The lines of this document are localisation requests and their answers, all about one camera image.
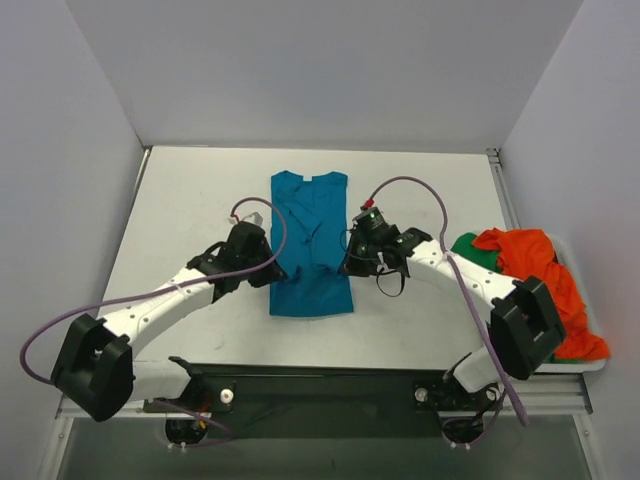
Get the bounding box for white laundry bin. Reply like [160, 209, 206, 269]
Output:
[536, 233, 607, 374]

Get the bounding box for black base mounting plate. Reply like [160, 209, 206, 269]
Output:
[144, 364, 500, 446]

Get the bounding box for orange t-shirt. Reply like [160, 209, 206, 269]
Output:
[472, 228, 611, 363]

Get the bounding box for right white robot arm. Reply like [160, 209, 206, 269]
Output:
[341, 207, 566, 408]

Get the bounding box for blue t-shirt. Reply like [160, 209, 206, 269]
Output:
[269, 171, 354, 318]

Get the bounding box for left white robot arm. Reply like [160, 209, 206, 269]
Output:
[51, 221, 285, 422]

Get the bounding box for green t-shirt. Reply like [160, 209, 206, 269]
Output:
[450, 232, 502, 273]

